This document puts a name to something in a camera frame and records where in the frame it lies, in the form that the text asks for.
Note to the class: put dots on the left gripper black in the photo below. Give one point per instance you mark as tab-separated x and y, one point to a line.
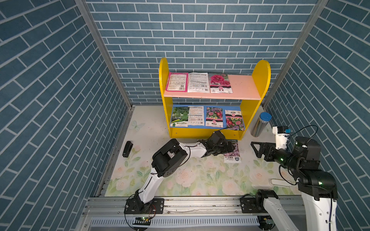
224	149

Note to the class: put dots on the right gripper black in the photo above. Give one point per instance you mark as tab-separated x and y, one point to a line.
269	147

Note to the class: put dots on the purple flower seed packet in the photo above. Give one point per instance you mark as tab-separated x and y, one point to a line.
234	156

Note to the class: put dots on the magenta hollyhock seed packet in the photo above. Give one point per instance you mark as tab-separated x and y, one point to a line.
219	83

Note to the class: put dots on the white text seed packet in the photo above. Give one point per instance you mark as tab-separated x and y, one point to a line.
198	82

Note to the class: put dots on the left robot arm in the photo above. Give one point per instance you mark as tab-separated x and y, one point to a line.
166	161

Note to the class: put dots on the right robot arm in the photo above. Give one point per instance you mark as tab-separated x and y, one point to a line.
318	188

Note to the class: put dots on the mixed flower seed packet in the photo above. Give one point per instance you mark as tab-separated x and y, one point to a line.
214	117

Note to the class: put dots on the red zinnia seed packet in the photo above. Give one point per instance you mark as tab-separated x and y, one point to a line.
234	120

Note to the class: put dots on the white text packet lower shelf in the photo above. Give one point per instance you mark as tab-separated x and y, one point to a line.
196	116

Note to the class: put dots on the green gourd seed packet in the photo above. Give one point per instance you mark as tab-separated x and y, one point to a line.
179	117

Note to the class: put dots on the pink bordered seed packet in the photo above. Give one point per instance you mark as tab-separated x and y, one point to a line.
177	82

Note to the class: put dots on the steel bottle blue lid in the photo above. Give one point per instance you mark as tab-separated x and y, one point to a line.
263	119

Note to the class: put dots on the small white object on mat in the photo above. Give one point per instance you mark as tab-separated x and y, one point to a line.
280	183

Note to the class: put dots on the floral table mat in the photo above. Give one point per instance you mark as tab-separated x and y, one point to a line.
208	176

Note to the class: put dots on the small black device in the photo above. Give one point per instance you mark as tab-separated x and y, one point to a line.
127	149

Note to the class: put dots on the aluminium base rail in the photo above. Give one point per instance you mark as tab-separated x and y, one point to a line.
211	213

